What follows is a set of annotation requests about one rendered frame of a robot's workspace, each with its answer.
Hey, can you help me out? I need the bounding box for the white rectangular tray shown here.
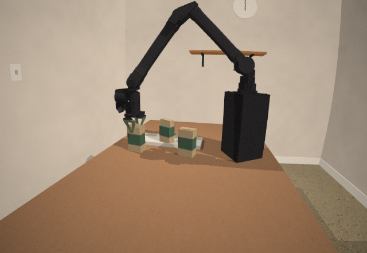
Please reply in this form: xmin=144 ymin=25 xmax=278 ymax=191
xmin=145 ymin=133 xmax=202 ymax=150

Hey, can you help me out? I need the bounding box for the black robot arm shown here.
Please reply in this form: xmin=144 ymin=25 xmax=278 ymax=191
xmin=114 ymin=1 xmax=257 ymax=114

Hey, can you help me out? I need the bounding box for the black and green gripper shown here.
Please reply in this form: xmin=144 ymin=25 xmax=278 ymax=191
xmin=123 ymin=102 xmax=146 ymax=133

